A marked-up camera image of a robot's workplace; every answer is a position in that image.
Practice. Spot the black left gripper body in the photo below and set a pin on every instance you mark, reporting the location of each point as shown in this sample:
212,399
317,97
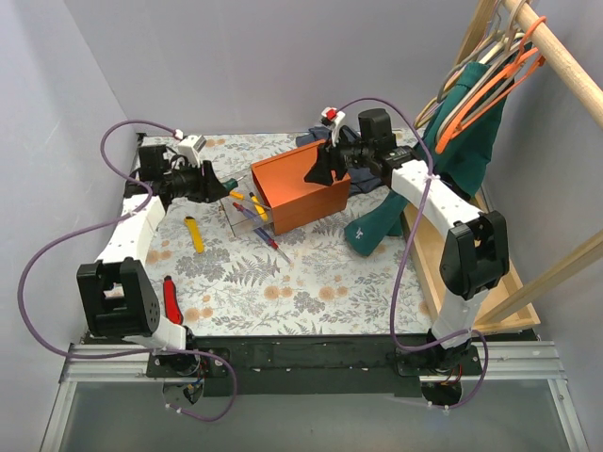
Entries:
205,181

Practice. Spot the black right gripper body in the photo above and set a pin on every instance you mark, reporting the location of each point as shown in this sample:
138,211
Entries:
337,157

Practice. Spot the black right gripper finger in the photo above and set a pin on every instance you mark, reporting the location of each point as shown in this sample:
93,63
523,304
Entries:
340,168
321,172

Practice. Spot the green stubby screwdriver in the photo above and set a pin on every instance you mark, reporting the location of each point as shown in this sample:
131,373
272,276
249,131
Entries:
232,183

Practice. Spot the orange handle screwdriver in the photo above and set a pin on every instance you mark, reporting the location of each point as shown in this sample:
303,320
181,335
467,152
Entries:
237,195

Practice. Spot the clear acrylic drawer tray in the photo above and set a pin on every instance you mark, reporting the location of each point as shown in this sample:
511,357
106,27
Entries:
238,223

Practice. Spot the orange wooden drawer box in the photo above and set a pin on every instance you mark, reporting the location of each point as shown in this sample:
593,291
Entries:
292,201

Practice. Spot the yellow black screwdriver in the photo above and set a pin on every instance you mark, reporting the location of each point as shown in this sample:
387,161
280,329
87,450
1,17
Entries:
259,208

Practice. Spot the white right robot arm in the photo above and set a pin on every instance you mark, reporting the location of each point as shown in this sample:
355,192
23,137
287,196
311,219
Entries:
475,255

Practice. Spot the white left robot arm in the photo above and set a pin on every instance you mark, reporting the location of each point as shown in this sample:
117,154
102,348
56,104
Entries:
118,298

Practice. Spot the dark blue cloth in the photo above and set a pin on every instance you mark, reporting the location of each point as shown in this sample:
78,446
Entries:
362,181

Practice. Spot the yellow utility knife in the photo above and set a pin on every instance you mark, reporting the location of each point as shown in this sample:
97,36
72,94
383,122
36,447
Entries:
195,235

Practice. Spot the floral patterned table mat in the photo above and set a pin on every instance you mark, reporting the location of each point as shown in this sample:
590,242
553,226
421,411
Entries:
241,286

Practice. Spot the dark green garment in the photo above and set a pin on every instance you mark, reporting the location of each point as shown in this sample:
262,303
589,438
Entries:
461,166

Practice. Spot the red utility knife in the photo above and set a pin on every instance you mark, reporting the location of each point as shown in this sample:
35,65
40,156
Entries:
171,306

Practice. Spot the orange clothes hanger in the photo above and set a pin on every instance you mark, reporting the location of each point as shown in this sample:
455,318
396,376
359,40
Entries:
532,60

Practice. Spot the beige clothes hanger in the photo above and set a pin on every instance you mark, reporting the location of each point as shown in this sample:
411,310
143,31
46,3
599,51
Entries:
496,52

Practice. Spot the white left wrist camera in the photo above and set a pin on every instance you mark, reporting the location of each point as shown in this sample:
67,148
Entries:
190,147

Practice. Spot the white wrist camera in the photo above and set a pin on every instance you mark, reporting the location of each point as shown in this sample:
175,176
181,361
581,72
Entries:
190,147
333,119

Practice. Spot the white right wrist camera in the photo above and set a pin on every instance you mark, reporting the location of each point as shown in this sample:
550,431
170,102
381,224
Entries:
333,119

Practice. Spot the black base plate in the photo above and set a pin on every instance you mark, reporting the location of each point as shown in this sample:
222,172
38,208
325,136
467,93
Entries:
312,365

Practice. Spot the aluminium rail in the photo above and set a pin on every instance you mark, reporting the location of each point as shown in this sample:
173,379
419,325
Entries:
507,361

